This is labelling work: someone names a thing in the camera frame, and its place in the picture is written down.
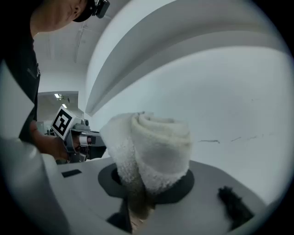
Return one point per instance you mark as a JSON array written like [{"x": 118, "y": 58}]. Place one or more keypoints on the black head-mounted camera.
[{"x": 96, "y": 9}]

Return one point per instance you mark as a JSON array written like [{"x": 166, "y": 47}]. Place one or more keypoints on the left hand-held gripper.
[{"x": 60, "y": 121}]

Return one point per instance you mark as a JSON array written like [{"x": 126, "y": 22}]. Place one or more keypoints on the person's black shirt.
[{"x": 21, "y": 68}]

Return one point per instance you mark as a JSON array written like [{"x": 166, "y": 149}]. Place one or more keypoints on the person's head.
[{"x": 52, "y": 13}]

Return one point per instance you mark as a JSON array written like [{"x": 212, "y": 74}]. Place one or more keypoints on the person's left hand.
[{"x": 60, "y": 149}]

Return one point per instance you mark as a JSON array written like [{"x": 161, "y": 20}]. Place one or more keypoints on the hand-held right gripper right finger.
[{"x": 206, "y": 195}]

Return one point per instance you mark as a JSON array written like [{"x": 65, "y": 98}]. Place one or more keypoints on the person's left forearm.
[{"x": 39, "y": 137}]

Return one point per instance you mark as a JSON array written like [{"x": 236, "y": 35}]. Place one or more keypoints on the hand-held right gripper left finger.
[{"x": 82, "y": 183}]

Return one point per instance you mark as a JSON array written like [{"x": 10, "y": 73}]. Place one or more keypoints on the white cloth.
[{"x": 156, "y": 147}]

